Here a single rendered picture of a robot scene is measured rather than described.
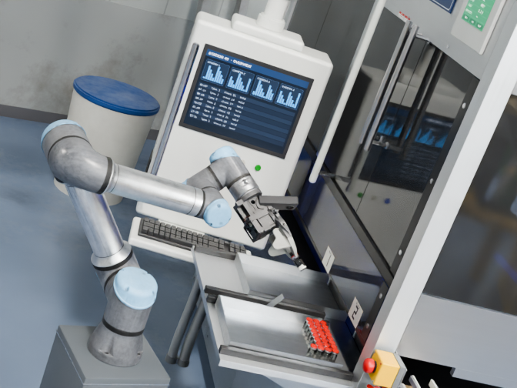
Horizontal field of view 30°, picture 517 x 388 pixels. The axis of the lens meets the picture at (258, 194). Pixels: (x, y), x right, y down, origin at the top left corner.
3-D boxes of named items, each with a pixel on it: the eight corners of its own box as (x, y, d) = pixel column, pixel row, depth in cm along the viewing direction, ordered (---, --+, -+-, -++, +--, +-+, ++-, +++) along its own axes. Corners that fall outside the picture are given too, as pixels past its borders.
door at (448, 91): (357, 214, 304) (429, 39, 285) (398, 279, 265) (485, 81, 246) (355, 214, 304) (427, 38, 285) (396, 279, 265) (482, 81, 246)
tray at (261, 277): (326, 282, 332) (329, 274, 331) (345, 321, 309) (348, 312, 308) (234, 261, 323) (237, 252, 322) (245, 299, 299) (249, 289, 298)
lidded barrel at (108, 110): (119, 178, 601) (148, 86, 581) (138, 215, 559) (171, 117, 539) (39, 164, 579) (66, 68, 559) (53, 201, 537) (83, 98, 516)
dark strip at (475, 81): (363, 334, 276) (475, 76, 250) (368, 342, 272) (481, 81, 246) (359, 333, 276) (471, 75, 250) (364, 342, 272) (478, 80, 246)
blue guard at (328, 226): (253, 119, 447) (266, 83, 441) (367, 343, 272) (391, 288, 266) (252, 119, 447) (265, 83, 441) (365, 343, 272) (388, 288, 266)
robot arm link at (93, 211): (112, 314, 265) (40, 147, 237) (101, 285, 278) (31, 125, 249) (153, 296, 268) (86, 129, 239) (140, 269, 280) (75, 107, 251)
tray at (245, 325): (318, 327, 298) (322, 318, 297) (338, 375, 275) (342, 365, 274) (215, 304, 289) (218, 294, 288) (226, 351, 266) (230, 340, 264)
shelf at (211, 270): (321, 281, 338) (322, 275, 337) (376, 398, 274) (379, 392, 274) (191, 249, 324) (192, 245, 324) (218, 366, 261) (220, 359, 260)
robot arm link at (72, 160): (66, 148, 227) (241, 202, 251) (58, 131, 237) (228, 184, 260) (48, 191, 231) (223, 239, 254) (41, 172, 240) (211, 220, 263)
